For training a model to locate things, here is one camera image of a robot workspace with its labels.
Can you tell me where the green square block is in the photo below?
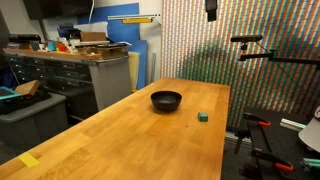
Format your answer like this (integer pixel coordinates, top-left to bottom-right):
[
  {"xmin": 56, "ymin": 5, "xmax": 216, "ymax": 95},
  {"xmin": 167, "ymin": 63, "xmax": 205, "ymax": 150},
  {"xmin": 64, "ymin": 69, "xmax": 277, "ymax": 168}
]
[{"xmin": 197, "ymin": 111, "xmax": 209, "ymax": 123}]

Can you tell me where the black bowl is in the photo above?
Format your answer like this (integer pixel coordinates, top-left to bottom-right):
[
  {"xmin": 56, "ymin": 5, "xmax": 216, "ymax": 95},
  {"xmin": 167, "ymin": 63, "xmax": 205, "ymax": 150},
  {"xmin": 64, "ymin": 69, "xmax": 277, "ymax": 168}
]
[{"xmin": 150, "ymin": 90, "xmax": 183, "ymax": 113}]

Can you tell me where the beige foam board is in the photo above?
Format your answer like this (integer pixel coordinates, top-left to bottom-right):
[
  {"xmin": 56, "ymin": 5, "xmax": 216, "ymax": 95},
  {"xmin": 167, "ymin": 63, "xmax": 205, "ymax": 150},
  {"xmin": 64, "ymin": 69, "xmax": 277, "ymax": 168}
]
[{"xmin": 128, "ymin": 51, "xmax": 141, "ymax": 91}]

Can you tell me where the grey drawer cabinet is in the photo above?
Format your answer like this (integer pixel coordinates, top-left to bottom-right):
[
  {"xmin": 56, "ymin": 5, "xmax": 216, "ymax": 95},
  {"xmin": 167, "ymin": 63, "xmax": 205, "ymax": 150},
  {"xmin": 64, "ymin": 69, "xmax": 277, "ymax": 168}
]
[{"xmin": 3, "ymin": 48, "xmax": 133, "ymax": 121}]

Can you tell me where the multicolour patterned backdrop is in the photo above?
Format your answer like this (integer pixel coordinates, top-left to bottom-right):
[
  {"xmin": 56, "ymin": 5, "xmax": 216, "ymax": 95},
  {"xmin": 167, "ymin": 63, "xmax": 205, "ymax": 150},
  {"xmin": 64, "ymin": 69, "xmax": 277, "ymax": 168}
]
[{"xmin": 160, "ymin": 0, "xmax": 320, "ymax": 129}]

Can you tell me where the blue foam board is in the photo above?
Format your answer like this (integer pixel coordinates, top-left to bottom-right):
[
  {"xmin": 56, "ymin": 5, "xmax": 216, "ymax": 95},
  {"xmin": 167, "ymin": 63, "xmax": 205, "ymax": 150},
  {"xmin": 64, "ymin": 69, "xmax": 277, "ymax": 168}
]
[{"xmin": 77, "ymin": 2, "xmax": 148, "ymax": 90}]

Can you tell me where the yellow bar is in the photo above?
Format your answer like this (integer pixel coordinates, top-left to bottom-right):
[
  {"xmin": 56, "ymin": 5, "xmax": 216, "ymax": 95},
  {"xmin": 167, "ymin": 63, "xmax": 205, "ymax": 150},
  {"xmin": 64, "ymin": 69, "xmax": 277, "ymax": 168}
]
[{"xmin": 121, "ymin": 18, "xmax": 154, "ymax": 25}]

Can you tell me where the cardboard box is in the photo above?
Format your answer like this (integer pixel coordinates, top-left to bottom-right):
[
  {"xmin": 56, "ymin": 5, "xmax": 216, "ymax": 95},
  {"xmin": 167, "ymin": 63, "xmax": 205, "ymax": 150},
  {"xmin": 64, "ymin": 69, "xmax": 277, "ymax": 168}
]
[{"xmin": 79, "ymin": 31, "xmax": 108, "ymax": 43}]

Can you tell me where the teal cup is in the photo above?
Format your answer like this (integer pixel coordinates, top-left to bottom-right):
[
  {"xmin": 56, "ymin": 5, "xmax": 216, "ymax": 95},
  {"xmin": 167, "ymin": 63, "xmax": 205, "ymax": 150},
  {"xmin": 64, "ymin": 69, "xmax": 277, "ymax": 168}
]
[{"xmin": 46, "ymin": 40, "xmax": 57, "ymax": 52}]

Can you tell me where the grey plastic bin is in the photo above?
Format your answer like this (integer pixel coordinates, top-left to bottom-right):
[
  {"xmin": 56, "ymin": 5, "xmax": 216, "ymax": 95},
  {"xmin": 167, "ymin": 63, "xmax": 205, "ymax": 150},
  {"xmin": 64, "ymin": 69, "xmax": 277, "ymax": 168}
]
[{"xmin": 0, "ymin": 92, "xmax": 69, "ymax": 151}]

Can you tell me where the wooden block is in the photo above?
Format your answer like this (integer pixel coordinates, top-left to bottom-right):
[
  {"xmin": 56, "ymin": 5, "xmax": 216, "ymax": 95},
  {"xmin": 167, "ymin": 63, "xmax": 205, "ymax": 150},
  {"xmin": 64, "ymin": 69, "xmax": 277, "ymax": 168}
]
[{"xmin": 14, "ymin": 79, "xmax": 42, "ymax": 97}]

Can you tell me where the silver aluminium extrusion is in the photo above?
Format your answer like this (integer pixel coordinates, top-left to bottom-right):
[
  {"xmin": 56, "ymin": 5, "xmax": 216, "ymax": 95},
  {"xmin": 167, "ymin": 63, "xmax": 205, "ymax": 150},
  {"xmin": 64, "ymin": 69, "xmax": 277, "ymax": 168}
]
[{"xmin": 279, "ymin": 118, "xmax": 307, "ymax": 132}]

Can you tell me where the black foam tray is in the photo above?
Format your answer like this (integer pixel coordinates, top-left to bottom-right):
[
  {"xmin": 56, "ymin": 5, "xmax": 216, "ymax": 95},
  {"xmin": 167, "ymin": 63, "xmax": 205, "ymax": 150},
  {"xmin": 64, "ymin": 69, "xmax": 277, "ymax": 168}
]
[{"xmin": 0, "ymin": 88, "xmax": 53, "ymax": 116}]

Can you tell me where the black perforated breadboard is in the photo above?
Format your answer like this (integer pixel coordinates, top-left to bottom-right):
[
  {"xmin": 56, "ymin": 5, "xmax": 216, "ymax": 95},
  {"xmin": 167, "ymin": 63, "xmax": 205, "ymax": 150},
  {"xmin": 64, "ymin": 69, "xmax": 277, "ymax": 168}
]
[{"xmin": 221, "ymin": 106, "xmax": 320, "ymax": 180}]

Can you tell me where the black device bar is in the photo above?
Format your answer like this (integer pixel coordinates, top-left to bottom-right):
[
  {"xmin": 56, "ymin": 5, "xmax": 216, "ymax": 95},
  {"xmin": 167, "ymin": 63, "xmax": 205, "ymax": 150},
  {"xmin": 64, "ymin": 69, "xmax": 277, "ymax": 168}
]
[{"xmin": 8, "ymin": 33, "xmax": 43, "ymax": 44}]

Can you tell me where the teal tray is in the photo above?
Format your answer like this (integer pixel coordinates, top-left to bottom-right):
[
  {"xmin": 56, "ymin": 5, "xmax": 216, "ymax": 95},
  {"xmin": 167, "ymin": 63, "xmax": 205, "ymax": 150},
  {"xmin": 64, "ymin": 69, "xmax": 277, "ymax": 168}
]
[{"xmin": 0, "ymin": 85, "xmax": 23, "ymax": 102}]

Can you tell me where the teal metal bar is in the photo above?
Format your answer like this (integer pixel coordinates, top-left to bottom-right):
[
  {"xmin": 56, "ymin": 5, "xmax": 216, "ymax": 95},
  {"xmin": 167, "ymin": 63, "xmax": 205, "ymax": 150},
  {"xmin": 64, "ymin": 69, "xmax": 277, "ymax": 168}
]
[{"xmin": 302, "ymin": 157, "xmax": 320, "ymax": 168}]

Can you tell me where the white rail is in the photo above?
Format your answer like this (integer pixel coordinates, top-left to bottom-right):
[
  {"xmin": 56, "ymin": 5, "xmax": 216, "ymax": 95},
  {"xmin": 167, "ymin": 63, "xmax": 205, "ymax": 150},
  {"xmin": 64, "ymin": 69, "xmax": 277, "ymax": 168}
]
[{"xmin": 107, "ymin": 13, "xmax": 162, "ymax": 21}]

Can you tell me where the black clamp orange handle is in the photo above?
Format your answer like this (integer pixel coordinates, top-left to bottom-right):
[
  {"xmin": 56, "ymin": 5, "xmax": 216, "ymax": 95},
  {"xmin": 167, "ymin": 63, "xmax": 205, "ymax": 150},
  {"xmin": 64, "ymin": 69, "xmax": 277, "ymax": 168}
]
[
  {"xmin": 250, "ymin": 148, "xmax": 295, "ymax": 173},
  {"xmin": 242, "ymin": 112, "xmax": 272, "ymax": 128}
]

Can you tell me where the black bar camera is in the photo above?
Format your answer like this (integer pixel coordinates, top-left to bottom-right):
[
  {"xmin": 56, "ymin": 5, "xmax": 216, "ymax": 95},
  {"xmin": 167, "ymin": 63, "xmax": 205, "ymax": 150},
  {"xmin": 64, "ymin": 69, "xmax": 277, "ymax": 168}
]
[{"xmin": 229, "ymin": 34, "xmax": 264, "ymax": 44}]

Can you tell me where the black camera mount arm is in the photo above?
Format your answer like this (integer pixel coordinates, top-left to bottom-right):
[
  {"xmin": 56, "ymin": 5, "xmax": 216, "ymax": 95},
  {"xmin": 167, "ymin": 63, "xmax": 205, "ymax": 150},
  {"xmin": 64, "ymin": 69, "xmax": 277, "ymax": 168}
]
[{"xmin": 238, "ymin": 42, "xmax": 320, "ymax": 69}]

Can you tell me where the black wall monitor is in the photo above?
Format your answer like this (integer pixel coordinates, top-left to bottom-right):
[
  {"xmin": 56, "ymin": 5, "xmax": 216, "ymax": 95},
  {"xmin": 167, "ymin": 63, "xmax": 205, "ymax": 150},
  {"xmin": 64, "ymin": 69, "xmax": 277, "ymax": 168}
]
[{"xmin": 23, "ymin": 0, "xmax": 95, "ymax": 20}]

